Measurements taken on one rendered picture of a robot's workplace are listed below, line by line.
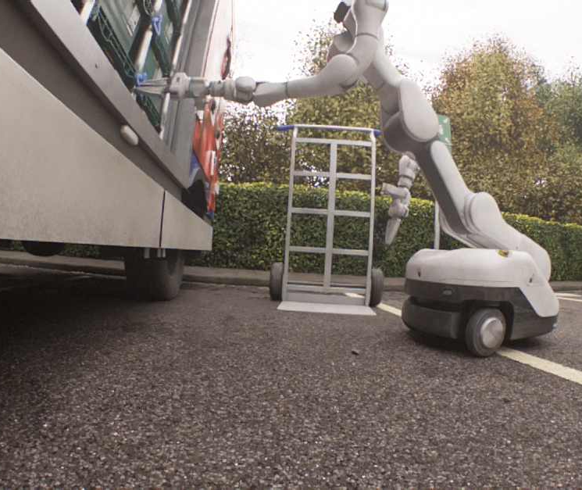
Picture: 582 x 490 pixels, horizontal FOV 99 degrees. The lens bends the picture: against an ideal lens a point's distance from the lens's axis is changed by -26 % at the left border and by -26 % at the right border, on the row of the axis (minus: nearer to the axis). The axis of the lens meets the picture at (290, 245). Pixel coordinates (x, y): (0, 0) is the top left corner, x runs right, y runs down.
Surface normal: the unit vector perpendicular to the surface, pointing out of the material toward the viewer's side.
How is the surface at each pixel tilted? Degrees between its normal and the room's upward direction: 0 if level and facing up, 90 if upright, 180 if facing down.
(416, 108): 91
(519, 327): 90
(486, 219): 89
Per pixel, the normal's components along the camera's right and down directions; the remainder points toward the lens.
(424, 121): 0.18, -0.02
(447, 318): -0.82, -0.07
